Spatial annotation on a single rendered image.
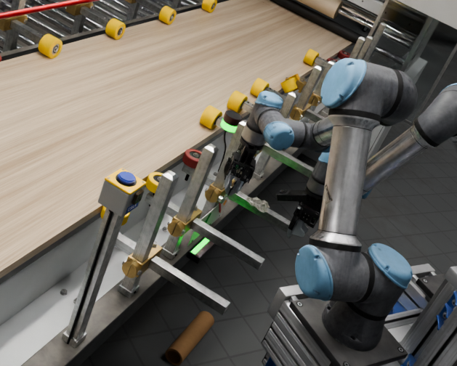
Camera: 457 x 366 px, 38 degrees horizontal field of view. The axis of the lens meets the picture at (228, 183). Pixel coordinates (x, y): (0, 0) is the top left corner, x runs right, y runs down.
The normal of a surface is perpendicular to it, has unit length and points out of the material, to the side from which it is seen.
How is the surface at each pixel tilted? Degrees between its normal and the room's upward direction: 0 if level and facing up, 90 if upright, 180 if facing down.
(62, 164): 0
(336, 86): 84
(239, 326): 0
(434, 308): 90
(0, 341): 0
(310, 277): 97
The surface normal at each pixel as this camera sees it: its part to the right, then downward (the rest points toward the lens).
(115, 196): -0.41, 0.35
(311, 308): 0.34, -0.80
